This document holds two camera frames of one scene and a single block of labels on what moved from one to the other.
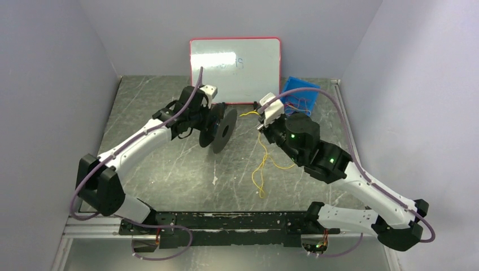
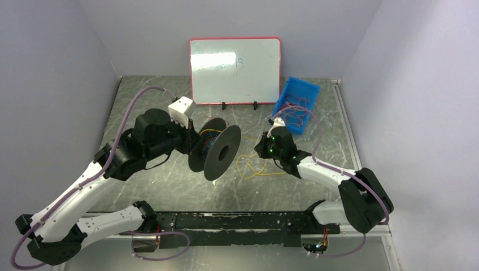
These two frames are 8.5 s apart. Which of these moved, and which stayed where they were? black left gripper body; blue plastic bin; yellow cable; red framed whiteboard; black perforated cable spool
Moved: yellow cable; black left gripper body; black perforated cable spool
Stayed: blue plastic bin; red framed whiteboard
